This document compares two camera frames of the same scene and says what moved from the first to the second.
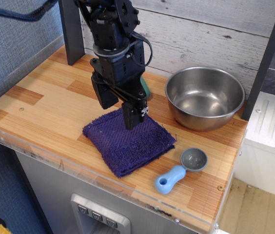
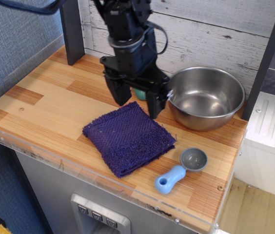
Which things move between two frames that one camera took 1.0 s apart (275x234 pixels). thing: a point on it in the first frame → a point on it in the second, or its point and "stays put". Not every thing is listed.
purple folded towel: [124, 150] stays put
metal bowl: [203, 98] stays put
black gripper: [120, 67] → [138, 63]
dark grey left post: [71, 20] stays put
